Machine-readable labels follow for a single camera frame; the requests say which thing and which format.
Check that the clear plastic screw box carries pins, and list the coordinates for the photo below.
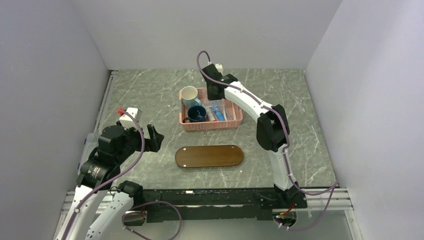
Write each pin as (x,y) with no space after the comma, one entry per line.
(90,143)

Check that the pink perforated plastic basket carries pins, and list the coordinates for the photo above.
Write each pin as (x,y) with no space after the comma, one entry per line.
(210,125)

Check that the white and light-blue mug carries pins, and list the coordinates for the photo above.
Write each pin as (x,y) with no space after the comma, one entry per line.
(189,97)

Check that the white toothbrush at basket edge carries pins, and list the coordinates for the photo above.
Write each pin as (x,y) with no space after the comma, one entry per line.
(233,111)

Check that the silver toothpaste tube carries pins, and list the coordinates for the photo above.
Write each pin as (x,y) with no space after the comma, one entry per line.
(210,115)

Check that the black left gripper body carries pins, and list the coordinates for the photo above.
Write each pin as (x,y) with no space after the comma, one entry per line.
(133,140)

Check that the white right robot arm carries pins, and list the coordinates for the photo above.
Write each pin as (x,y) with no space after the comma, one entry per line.
(272,131)

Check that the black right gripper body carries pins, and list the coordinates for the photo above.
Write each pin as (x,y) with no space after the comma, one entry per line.
(211,95)

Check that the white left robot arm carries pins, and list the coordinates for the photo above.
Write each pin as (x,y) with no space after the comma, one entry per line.
(103,166)

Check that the oval wooden tray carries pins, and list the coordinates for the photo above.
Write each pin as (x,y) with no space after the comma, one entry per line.
(209,156)

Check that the clear textured glass dish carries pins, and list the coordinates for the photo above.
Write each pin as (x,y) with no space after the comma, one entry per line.
(215,105)

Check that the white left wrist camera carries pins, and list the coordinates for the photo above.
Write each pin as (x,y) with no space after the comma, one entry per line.
(129,116)

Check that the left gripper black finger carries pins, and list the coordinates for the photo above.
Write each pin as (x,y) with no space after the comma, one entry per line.
(155,138)
(151,146)

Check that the blue toothpaste tube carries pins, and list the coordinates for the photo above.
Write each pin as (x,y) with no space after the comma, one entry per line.
(218,113)

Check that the dark navy mug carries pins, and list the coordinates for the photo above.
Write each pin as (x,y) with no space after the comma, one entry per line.
(196,114)

